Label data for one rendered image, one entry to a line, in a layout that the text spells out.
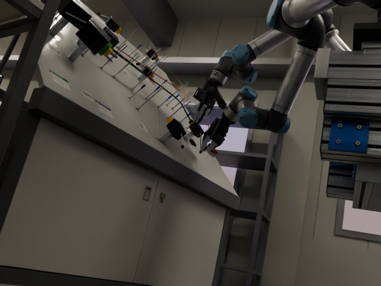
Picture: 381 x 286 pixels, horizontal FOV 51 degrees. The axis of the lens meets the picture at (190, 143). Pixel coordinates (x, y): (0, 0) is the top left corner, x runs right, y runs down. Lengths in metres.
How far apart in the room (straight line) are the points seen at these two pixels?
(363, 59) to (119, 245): 0.94
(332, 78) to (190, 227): 0.92
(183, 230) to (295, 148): 2.00
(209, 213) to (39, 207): 0.89
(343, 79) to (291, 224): 2.37
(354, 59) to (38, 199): 0.91
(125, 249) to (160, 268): 0.22
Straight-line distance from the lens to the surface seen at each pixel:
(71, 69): 1.37
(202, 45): 4.34
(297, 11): 1.45
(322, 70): 1.11
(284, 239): 3.35
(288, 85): 1.61
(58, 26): 1.48
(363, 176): 1.14
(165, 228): 1.59
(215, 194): 1.79
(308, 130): 3.56
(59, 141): 1.20
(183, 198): 1.66
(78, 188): 1.25
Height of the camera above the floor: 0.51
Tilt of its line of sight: 17 degrees up
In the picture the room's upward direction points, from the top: 13 degrees clockwise
